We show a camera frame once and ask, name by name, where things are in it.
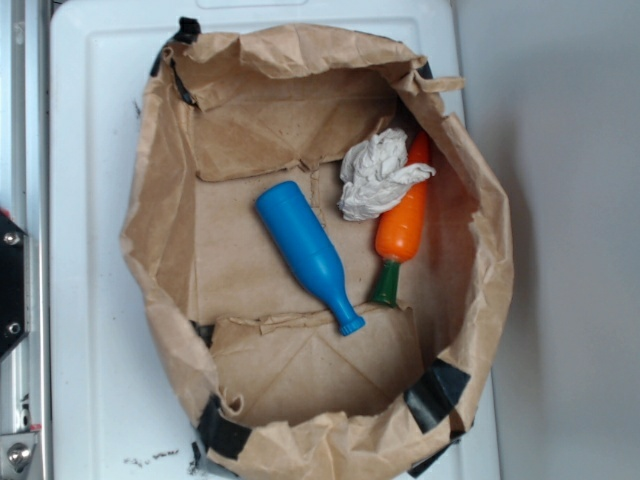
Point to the blue plastic bottle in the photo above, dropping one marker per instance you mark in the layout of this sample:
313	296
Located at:
308	251

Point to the orange toy carrot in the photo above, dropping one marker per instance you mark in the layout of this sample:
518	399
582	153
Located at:
398	240

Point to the crumpled white paper tissue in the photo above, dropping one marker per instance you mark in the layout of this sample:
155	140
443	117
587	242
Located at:
377	175

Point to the brown paper bag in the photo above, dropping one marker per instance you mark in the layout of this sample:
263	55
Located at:
259	365

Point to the black mounting bracket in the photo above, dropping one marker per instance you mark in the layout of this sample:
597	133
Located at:
14	288

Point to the aluminium frame rail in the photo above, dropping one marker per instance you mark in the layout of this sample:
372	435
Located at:
26	425

